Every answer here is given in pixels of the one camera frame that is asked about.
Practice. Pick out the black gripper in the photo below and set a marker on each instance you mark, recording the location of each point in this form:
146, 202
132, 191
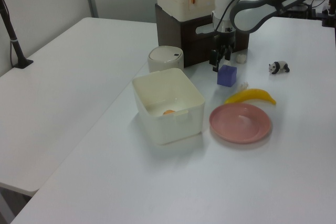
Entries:
225, 40

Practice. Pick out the purple cube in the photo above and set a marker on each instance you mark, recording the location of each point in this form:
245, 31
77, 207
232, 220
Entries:
226, 76

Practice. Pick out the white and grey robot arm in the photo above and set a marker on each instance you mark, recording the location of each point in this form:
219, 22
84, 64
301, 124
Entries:
249, 11

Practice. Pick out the pink plate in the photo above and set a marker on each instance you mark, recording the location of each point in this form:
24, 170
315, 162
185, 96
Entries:
240, 123

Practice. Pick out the dark brown drawer box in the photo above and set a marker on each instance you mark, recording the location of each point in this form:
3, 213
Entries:
191, 45

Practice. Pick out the yellow toy banana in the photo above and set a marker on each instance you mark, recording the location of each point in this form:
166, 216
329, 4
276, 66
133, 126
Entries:
252, 95

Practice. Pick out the small cream lidded trash can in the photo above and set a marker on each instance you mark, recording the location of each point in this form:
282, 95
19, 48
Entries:
164, 56

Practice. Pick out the panda figurine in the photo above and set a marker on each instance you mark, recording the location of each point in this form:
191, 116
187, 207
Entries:
280, 66

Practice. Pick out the small orange object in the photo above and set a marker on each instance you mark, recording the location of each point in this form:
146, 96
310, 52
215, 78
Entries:
168, 112

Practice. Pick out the cream open storage bin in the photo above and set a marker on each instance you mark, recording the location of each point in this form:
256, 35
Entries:
168, 127

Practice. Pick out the black electronics box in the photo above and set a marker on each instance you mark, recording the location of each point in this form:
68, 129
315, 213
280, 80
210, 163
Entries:
299, 11

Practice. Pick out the black table clamp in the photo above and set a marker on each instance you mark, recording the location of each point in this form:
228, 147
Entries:
328, 18

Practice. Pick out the black clamped stand pole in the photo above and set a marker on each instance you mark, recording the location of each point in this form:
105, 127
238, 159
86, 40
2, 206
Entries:
15, 43

